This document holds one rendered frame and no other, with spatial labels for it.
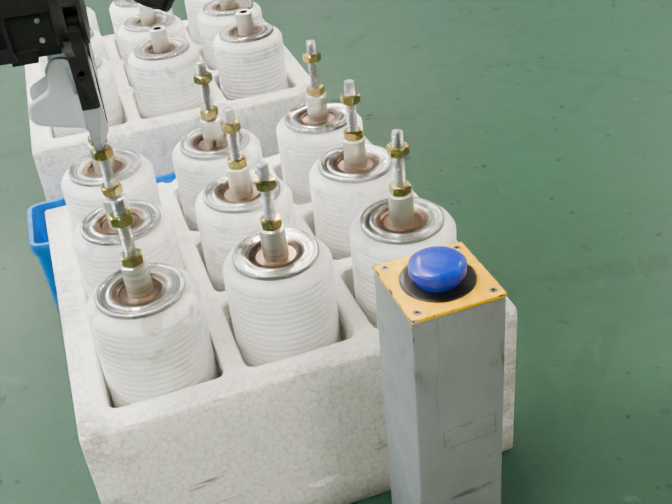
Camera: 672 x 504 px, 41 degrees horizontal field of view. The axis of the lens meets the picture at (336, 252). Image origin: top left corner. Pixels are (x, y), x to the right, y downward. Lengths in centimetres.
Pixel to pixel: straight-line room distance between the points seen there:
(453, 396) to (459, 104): 100
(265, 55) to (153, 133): 18
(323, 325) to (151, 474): 19
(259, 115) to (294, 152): 27
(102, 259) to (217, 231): 11
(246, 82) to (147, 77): 13
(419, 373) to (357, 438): 22
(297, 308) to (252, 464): 15
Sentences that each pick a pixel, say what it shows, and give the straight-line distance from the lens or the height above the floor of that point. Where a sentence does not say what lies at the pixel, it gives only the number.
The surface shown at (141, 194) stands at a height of 23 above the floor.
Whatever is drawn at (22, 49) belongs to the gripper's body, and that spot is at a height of 44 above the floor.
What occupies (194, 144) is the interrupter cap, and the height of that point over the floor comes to 25.
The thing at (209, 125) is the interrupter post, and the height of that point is 28.
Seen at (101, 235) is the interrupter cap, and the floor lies 25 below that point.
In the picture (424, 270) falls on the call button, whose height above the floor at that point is 33.
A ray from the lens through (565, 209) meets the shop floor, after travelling 129.
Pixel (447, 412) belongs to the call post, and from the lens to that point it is 65.
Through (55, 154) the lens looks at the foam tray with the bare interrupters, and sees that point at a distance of 121.
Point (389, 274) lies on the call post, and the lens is 62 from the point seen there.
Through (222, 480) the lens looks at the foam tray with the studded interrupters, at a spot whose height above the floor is 9.
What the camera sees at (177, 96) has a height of 20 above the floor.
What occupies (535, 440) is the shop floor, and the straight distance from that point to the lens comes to 94.
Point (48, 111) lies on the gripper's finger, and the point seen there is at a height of 38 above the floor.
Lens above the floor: 68
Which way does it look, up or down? 34 degrees down
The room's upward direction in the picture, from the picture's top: 6 degrees counter-clockwise
